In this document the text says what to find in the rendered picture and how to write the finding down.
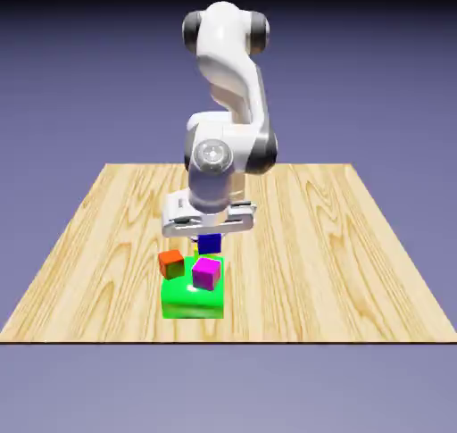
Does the small magenta cube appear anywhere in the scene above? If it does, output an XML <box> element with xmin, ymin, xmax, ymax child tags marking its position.
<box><xmin>191</xmin><ymin>256</ymin><xmax>222</xmax><ymax>292</ymax></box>

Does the large green box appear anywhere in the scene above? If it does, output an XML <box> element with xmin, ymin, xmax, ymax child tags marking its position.
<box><xmin>161</xmin><ymin>254</ymin><xmax>225</xmax><ymax>320</ymax></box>

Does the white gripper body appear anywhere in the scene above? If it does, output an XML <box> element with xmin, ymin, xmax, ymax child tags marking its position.
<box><xmin>161</xmin><ymin>187</ymin><xmax>258</xmax><ymax>238</ymax></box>

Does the small blue cube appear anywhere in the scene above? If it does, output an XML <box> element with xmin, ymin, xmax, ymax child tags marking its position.
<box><xmin>197</xmin><ymin>233</ymin><xmax>223</xmax><ymax>256</ymax></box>

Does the small orange cube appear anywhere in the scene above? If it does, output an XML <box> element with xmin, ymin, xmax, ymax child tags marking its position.
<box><xmin>157</xmin><ymin>249</ymin><xmax>186</xmax><ymax>281</ymax></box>

